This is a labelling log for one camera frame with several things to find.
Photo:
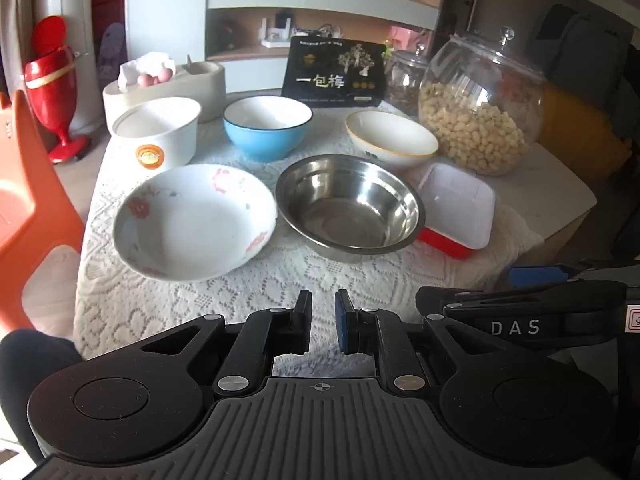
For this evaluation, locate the dark figurine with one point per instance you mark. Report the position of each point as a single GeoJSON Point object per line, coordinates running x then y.
{"type": "Point", "coordinates": [226, 35]}

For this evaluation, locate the white bowl yellow rim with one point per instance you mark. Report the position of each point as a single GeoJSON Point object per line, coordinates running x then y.
{"type": "Point", "coordinates": [390, 135]}

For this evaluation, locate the blue bowl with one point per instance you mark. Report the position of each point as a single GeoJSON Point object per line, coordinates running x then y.
{"type": "Point", "coordinates": [265, 141]}

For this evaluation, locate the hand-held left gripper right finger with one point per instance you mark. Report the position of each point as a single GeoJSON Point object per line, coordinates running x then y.
{"type": "Point", "coordinates": [342, 321]}

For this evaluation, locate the black snack packet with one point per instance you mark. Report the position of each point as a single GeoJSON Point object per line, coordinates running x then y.
{"type": "Point", "coordinates": [325, 80]}

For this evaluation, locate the small glass jar of seeds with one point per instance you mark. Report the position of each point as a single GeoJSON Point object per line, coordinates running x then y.
{"type": "Point", "coordinates": [402, 85]}

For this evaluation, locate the pink bag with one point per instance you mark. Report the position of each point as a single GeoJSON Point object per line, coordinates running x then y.
{"type": "Point", "coordinates": [407, 37]}

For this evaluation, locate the white tissue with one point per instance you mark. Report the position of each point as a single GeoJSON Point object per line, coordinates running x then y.
{"type": "Point", "coordinates": [145, 65]}

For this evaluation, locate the white and wood TV cabinet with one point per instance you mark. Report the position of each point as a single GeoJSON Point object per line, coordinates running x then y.
{"type": "Point", "coordinates": [320, 10]}

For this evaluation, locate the white floral bowl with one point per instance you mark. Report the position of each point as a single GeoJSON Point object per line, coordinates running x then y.
{"type": "Point", "coordinates": [195, 225]}

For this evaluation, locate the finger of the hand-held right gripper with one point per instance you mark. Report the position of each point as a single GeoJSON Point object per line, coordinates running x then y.
{"type": "Point", "coordinates": [535, 276]}
{"type": "Point", "coordinates": [435, 300]}

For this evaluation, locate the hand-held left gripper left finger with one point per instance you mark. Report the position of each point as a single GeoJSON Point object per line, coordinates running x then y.
{"type": "Point", "coordinates": [306, 322]}

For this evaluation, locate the white deep bowl orange logo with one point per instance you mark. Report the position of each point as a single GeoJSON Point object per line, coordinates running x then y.
{"type": "Point", "coordinates": [160, 132]}

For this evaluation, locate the pink egg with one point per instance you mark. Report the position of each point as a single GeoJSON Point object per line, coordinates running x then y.
{"type": "Point", "coordinates": [164, 77]}
{"type": "Point", "coordinates": [145, 79]}

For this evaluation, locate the purple skateboard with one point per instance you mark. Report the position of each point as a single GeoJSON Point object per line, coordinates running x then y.
{"type": "Point", "coordinates": [110, 50]}

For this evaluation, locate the person's leg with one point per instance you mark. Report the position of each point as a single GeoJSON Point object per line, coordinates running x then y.
{"type": "Point", "coordinates": [30, 390]}

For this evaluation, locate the white router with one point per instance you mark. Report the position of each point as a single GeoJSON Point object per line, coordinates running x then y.
{"type": "Point", "coordinates": [275, 35]}

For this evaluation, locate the white lace tablecloth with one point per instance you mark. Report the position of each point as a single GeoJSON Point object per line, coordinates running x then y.
{"type": "Point", "coordinates": [280, 290]}

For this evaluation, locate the stainless steel bowl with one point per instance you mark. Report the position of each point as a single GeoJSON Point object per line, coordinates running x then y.
{"type": "Point", "coordinates": [350, 210]}

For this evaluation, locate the beige tissue organizer box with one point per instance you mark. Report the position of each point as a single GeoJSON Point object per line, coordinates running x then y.
{"type": "Point", "coordinates": [200, 87]}

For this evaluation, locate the red goblet-shaped bin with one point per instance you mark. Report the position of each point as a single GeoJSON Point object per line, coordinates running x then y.
{"type": "Point", "coordinates": [47, 80]}

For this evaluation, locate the grey chair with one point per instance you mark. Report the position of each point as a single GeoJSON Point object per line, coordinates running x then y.
{"type": "Point", "coordinates": [580, 45]}

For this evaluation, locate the red and white rectangular tray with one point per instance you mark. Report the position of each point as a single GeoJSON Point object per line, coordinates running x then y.
{"type": "Point", "coordinates": [455, 205]}

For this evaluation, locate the large glass jar of peanuts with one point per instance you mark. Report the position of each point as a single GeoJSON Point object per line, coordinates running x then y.
{"type": "Point", "coordinates": [475, 130]}

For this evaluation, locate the orange plastic chair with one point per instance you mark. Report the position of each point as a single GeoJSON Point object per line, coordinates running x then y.
{"type": "Point", "coordinates": [30, 210]}

